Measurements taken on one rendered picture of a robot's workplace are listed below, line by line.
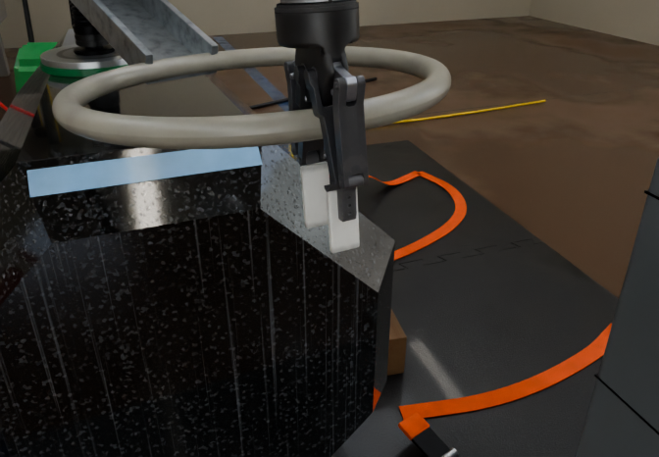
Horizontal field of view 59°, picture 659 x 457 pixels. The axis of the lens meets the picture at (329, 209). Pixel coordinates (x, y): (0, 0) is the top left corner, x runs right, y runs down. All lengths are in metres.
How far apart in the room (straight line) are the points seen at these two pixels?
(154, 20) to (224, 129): 0.64
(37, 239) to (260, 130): 0.38
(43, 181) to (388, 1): 6.14
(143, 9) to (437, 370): 1.11
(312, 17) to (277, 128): 0.10
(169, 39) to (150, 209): 0.38
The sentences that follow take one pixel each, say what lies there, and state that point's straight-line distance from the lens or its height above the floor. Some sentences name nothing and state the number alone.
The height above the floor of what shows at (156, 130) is 0.91.
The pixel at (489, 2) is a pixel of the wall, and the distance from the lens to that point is 7.46.
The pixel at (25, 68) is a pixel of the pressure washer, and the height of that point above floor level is 0.50.
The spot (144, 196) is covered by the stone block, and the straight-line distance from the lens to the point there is 0.81.
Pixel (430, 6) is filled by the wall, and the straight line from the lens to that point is 7.05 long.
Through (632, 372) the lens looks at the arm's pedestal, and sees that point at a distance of 1.04.
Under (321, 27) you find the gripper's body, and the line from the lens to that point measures 0.51.
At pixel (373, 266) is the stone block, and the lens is 0.97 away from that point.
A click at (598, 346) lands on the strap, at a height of 0.02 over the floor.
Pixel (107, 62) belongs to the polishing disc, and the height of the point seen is 0.83.
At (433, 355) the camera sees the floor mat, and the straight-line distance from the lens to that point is 1.66.
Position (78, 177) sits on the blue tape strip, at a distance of 0.83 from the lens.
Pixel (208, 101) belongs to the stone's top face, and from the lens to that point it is 1.03.
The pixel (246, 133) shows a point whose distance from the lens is 0.53.
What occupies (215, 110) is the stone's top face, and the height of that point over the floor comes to 0.80.
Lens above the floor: 1.09
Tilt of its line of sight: 27 degrees down
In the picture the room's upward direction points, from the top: straight up
